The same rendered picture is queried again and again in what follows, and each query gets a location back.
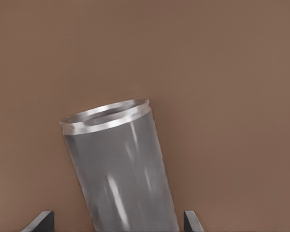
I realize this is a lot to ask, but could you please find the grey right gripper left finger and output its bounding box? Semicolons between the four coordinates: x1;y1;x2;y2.
21;210;55;232

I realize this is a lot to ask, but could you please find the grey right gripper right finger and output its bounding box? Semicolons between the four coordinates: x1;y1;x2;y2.
183;210;205;232

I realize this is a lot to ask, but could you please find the grey tennis ball tube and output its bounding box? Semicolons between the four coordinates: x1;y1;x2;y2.
59;98;181;232

